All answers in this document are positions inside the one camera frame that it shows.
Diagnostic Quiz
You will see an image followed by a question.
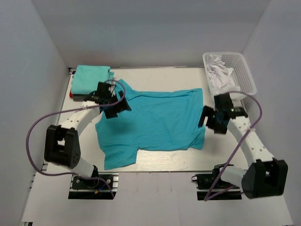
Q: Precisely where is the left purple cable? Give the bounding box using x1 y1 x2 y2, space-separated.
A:
25 79 127 198

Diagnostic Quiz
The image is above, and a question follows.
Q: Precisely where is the white plastic laundry basket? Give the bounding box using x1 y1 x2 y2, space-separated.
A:
203 52 257 101

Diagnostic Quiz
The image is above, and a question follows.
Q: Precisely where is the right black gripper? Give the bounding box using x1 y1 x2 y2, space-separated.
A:
198 105 228 135

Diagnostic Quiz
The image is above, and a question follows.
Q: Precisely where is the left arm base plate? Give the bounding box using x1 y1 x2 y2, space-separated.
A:
68 173 119 200

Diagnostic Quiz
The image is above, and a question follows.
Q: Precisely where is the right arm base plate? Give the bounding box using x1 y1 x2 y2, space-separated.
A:
191 173 243 202

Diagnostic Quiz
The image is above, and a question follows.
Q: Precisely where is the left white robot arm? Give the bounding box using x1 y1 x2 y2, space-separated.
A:
44 80 131 188

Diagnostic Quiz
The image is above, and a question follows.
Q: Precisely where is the blue t-shirt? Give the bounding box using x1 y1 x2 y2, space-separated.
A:
95 80 206 170

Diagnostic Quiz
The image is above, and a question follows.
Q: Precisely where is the folded mint green t-shirt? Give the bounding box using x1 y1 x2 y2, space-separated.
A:
71 65 114 95

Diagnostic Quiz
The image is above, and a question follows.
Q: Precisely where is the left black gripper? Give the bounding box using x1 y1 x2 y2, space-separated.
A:
104 90 131 119

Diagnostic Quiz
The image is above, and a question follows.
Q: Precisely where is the crumpled white t-shirt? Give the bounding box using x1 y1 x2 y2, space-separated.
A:
206 54 240 96

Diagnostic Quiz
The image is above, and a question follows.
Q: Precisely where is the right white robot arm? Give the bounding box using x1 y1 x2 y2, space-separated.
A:
198 93 288 201

